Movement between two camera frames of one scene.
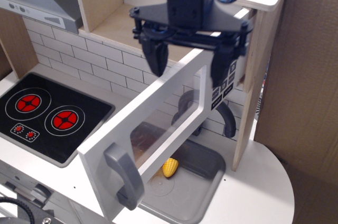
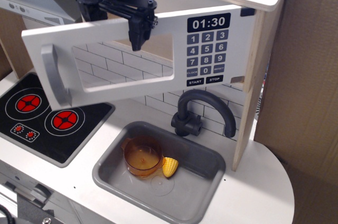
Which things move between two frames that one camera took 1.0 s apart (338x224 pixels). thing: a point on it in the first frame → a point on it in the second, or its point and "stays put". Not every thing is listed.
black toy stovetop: [48, 119] stays put
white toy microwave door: [120, 158] → [214, 52]
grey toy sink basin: [181, 190] stays put
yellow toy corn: [170, 166] stays put
